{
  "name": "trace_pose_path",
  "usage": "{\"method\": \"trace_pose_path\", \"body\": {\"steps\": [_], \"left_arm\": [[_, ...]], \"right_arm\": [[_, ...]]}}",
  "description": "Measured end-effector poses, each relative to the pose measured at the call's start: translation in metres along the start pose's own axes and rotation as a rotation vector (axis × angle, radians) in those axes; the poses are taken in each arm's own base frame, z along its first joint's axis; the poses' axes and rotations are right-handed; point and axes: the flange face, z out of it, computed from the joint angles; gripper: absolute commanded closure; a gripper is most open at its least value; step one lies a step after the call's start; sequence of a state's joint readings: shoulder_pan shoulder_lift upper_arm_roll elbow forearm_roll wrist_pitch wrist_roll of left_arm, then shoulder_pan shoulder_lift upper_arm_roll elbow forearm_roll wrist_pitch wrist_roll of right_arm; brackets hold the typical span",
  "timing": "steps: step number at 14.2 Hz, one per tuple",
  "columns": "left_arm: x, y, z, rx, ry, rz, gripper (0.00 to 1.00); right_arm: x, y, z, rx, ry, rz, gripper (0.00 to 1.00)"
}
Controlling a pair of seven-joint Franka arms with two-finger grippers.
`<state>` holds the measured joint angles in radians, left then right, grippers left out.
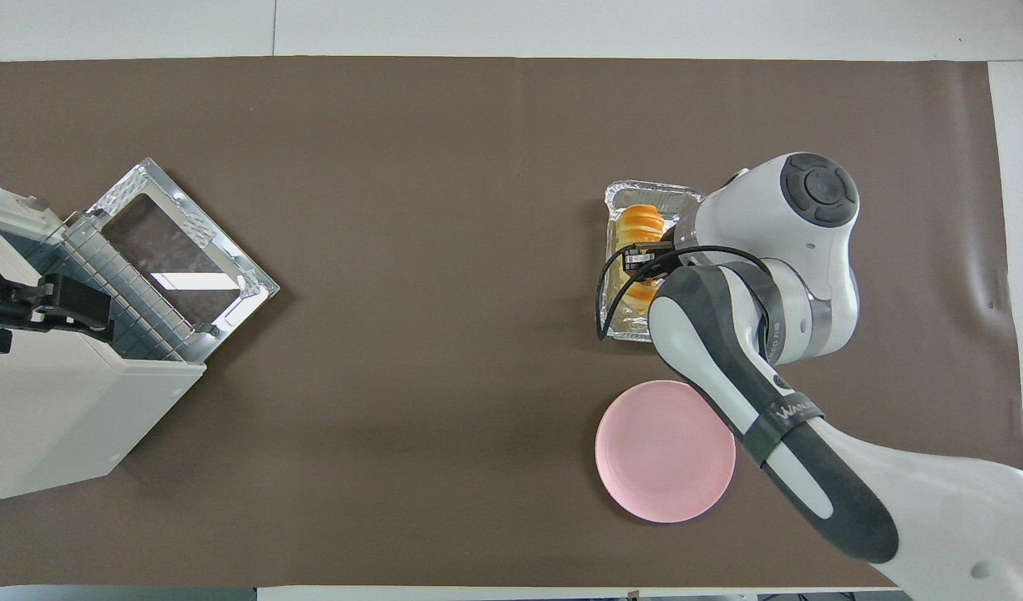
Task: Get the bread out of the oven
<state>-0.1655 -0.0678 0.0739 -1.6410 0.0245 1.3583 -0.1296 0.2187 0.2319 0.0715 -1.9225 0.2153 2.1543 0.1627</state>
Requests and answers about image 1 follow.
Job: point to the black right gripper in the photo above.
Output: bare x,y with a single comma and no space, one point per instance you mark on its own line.
649,259

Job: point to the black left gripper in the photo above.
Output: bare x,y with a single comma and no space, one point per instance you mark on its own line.
2,305

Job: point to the golden ridged bread loaf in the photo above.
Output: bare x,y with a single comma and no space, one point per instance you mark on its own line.
640,221

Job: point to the aluminium foil tray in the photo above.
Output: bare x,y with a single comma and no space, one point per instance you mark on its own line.
645,194

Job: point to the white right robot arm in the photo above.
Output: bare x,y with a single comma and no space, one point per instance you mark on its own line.
937,517

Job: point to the glass oven door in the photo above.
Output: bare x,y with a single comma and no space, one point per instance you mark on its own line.
169,250

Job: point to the cream white toaster oven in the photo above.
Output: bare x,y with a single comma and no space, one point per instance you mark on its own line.
52,409

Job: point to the pink round plate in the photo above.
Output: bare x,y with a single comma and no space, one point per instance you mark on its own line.
653,459

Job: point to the brown table mat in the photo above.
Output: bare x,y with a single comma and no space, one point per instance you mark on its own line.
436,167

